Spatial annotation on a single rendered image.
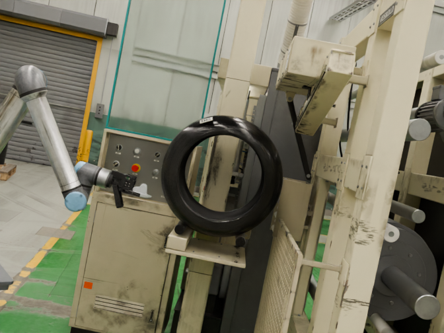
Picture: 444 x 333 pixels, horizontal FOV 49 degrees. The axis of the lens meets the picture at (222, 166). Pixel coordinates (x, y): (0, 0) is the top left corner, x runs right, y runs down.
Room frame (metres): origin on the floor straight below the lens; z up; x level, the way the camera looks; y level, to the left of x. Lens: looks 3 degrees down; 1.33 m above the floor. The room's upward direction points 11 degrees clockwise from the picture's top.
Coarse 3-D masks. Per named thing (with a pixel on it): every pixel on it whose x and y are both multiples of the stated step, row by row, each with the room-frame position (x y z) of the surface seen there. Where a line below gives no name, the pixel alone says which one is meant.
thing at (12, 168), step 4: (4, 148) 8.62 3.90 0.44; (4, 152) 8.63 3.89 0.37; (0, 156) 8.57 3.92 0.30; (4, 156) 8.65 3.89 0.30; (0, 160) 8.58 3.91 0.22; (4, 160) 8.68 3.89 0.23; (0, 164) 8.59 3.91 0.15; (4, 164) 8.76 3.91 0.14; (8, 164) 8.86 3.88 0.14; (0, 168) 8.29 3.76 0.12; (4, 168) 8.18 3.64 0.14; (8, 168) 8.28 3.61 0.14; (12, 168) 8.40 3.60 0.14; (16, 168) 8.99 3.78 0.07; (0, 172) 7.81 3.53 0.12; (4, 172) 7.83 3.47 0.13; (8, 172) 7.95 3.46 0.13; (12, 172) 8.48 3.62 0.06; (0, 176) 7.81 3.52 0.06; (4, 176) 7.84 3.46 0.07; (8, 176) 8.19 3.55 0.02; (4, 180) 7.83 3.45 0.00
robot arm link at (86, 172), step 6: (84, 162) 2.26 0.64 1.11; (78, 168) 2.22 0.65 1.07; (84, 168) 2.23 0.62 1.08; (90, 168) 2.23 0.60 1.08; (96, 168) 2.24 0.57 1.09; (78, 174) 2.22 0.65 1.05; (84, 174) 2.22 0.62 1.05; (90, 174) 2.22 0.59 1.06; (96, 174) 2.22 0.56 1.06; (84, 180) 2.22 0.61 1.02; (90, 180) 2.23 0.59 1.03
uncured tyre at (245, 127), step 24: (216, 120) 2.16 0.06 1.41; (240, 120) 2.17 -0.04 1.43; (192, 144) 2.13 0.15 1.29; (264, 144) 2.14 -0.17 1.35; (168, 168) 2.15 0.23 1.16; (264, 168) 2.13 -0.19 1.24; (168, 192) 2.15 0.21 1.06; (264, 192) 2.13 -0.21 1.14; (192, 216) 2.14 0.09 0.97; (216, 216) 2.40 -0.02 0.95; (240, 216) 2.13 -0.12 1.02; (264, 216) 2.16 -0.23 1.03
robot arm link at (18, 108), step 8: (16, 88) 2.14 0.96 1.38; (8, 96) 2.15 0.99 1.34; (16, 96) 2.14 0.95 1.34; (8, 104) 2.14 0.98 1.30; (16, 104) 2.14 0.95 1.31; (24, 104) 2.16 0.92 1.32; (0, 112) 2.14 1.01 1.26; (8, 112) 2.13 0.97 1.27; (16, 112) 2.15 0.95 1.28; (24, 112) 2.18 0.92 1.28; (0, 120) 2.13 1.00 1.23; (8, 120) 2.14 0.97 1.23; (16, 120) 2.16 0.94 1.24; (0, 128) 2.13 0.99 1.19; (8, 128) 2.15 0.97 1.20; (16, 128) 2.19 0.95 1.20; (0, 136) 2.13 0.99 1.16; (8, 136) 2.16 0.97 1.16; (0, 144) 2.15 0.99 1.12; (0, 152) 2.17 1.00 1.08
